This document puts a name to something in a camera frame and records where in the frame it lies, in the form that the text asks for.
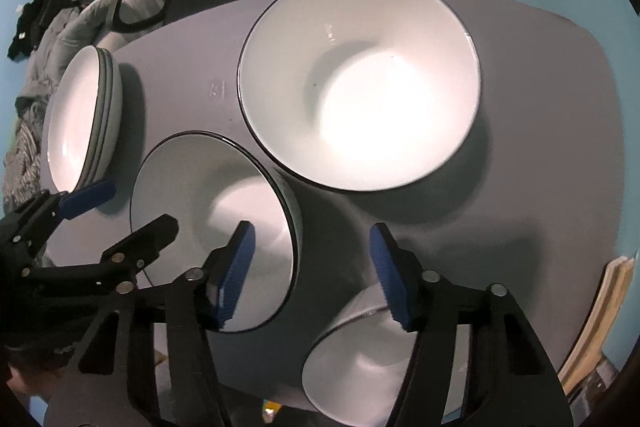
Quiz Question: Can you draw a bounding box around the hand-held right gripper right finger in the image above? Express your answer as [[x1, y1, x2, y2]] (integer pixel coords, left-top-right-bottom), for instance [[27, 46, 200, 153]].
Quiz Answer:
[[369, 223, 573, 427]]

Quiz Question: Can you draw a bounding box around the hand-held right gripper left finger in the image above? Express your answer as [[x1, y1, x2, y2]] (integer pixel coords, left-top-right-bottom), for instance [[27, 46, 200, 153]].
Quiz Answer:
[[45, 221, 257, 427]]

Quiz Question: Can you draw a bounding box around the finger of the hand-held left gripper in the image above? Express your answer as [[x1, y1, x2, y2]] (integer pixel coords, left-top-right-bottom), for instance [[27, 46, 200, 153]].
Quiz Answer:
[[25, 214, 179, 295], [0, 180, 117, 278]]

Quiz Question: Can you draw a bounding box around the white bowl dark rim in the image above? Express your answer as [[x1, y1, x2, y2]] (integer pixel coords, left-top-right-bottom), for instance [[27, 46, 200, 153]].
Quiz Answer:
[[129, 130, 303, 334], [301, 282, 473, 427], [236, 0, 483, 194]]

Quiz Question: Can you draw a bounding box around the striped cloth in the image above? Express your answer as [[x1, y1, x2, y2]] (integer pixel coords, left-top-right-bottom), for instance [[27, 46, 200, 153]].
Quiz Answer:
[[2, 107, 51, 212]]

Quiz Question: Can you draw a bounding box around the grey puffer jacket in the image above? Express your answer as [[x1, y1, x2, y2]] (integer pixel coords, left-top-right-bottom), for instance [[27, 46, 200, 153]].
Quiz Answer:
[[15, 0, 126, 108]]

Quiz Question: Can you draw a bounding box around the black clothing heap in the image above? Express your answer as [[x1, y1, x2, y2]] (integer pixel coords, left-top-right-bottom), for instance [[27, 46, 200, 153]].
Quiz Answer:
[[7, 0, 76, 60]]

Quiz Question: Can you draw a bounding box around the wooden board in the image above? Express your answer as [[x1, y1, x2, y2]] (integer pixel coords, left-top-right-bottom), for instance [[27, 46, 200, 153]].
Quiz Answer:
[[557, 257, 626, 395]]

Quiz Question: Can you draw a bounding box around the grey plastic sheet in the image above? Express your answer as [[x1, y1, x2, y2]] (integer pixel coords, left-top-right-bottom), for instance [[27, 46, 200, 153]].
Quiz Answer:
[[570, 357, 621, 408]]

